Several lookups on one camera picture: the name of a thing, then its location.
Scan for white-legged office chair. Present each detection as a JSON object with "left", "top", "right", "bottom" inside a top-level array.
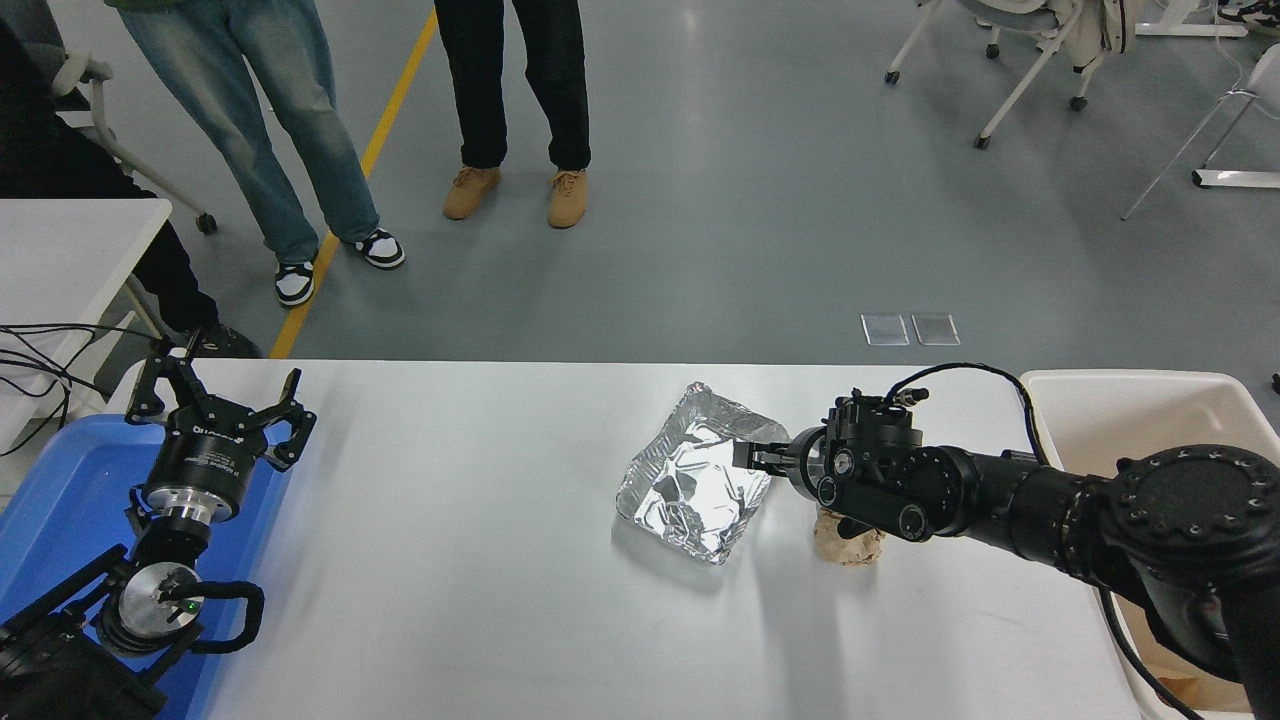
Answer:
[{"left": 884, "top": 0, "right": 1136, "bottom": 151}]

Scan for white wheeled chair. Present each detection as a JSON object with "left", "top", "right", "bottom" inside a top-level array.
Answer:
[{"left": 48, "top": 52, "right": 219, "bottom": 237}]

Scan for white desk foot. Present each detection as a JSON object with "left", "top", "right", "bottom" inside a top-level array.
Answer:
[{"left": 1135, "top": 0, "right": 1251, "bottom": 40}]

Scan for silver foil tray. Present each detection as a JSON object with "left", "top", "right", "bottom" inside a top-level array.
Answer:
[{"left": 615, "top": 380, "right": 791, "bottom": 567}]

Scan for person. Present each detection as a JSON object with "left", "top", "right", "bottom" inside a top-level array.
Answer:
[
  {"left": 1218, "top": 0, "right": 1280, "bottom": 38},
  {"left": 0, "top": 15, "right": 264, "bottom": 359},
  {"left": 105, "top": 0, "right": 407, "bottom": 309},
  {"left": 434, "top": 0, "right": 592, "bottom": 230}
]

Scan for black cables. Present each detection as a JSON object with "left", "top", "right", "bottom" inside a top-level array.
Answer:
[{"left": 0, "top": 323, "right": 166, "bottom": 459}]

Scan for blue plastic tray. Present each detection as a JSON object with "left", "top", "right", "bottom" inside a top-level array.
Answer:
[{"left": 0, "top": 413, "right": 297, "bottom": 720}]

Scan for tan paper ball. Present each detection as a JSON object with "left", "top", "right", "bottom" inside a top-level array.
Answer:
[{"left": 812, "top": 505, "right": 887, "bottom": 567}]

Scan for large pale bin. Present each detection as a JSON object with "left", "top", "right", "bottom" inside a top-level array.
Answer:
[{"left": 1018, "top": 368, "right": 1280, "bottom": 720}]

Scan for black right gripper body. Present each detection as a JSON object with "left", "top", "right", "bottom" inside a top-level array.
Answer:
[{"left": 787, "top": 427, "right": 819, "bottom": 500}]

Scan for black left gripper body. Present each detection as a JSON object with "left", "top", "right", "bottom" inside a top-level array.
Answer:
[{"left": 143, "top": 416, "right": 265, "bottom": 509}]

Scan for tan paper scrap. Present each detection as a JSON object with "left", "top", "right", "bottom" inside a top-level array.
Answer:
[{"left": 1150, "top": 672, "right": 1201, "bottom": 713}]

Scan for white side table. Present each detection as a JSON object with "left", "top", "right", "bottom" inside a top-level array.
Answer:
[{"left": 0, "top": 197, "right": 175, "bottom": 453}]

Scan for pale jacket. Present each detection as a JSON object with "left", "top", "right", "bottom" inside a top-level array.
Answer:
[{"left": 1057, "top": 0, "right": 1138, "bottom": 77}]

